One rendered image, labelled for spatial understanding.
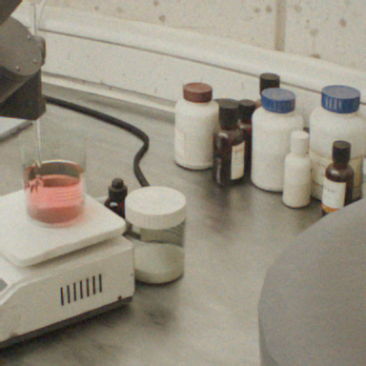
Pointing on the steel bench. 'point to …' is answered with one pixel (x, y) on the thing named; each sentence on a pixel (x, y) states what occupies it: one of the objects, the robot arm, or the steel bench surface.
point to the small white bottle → (297, 172)
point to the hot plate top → (22, 233)
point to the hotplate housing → (65, 289)
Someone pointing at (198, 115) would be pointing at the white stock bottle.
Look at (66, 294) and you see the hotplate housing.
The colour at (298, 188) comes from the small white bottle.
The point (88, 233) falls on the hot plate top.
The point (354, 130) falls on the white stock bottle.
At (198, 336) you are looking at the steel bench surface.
